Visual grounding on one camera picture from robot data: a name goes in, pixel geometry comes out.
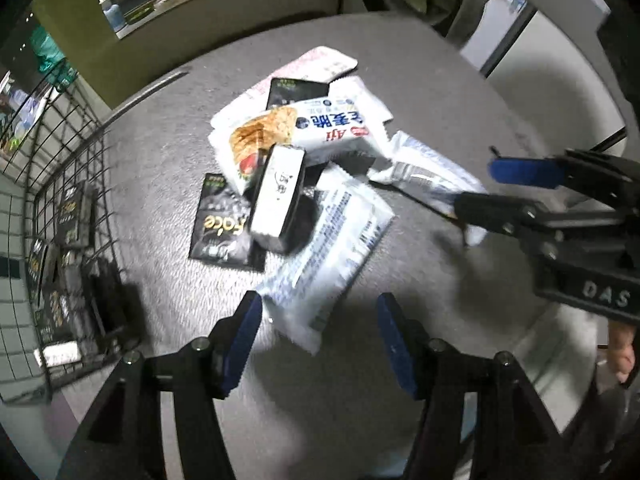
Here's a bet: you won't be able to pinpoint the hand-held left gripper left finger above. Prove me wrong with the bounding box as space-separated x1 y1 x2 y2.
55 290 264 480

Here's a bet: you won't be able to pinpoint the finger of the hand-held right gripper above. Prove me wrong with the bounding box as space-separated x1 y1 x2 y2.
452 191 626 242
487 147 640 206

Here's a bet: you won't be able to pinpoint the small blue bottle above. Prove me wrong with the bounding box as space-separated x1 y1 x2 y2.
98 0 126 31

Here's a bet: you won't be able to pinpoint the pile of black tissue packs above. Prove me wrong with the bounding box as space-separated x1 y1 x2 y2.
27 180 126 366

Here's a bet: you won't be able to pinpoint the black wire basket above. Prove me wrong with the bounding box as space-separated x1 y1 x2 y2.
0 60 146 406

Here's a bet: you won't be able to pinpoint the pink and white snack packet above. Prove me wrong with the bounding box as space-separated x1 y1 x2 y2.
210 46 359 133

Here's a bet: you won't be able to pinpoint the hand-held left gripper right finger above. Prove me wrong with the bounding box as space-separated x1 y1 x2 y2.
376 292 576 480

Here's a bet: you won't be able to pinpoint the teal plastic bag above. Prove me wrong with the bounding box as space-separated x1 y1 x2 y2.
27 25 81 91

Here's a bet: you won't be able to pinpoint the white cracker packet blue letters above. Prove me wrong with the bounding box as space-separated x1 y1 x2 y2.
227 99 372 196

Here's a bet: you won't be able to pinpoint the olive post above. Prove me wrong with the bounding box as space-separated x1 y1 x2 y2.
32 0 121 106

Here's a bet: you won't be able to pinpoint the grey chair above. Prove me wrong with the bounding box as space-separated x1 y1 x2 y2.
440 0 631 161

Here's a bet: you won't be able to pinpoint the white packet grey print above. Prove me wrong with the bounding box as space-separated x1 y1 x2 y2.
367 130 490 247

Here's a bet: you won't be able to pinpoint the white packet blue fine print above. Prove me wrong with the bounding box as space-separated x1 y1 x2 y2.
256 164 396 357

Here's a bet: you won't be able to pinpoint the person's right hand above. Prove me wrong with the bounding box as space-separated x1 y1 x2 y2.
607 320 638 386

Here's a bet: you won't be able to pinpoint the black pocket tissue pack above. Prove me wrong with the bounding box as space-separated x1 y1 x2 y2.
248 143 321 255
266 77 331 111
188 173 267 273

